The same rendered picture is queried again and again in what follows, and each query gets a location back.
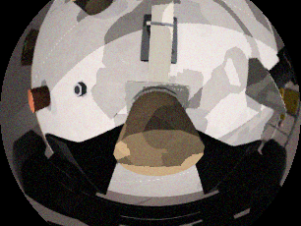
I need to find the small dark hex nut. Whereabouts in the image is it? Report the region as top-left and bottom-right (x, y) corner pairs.
(74, 82), (87, 97)

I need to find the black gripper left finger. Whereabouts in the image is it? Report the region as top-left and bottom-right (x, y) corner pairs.
(44, 124), (124, 196)

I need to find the brown cylinder with orange top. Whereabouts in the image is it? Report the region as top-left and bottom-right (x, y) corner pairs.
(28, 85), (51, 113)

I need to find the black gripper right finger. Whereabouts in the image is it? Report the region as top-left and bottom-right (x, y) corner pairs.
(195, 129), (262, 194)

